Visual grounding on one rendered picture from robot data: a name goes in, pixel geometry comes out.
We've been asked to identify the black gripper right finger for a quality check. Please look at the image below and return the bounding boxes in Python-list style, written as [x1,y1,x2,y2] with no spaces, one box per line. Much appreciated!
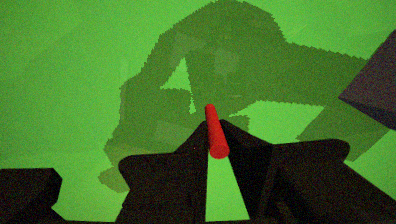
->
[219,119,350,219]

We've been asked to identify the dark red cylinder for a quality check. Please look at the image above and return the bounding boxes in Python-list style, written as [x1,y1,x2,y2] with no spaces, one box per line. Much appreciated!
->
[205,104,230,160]

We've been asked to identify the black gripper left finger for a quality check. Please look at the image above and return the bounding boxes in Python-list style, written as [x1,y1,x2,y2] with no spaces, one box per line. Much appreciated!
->
[118,121,209,222]

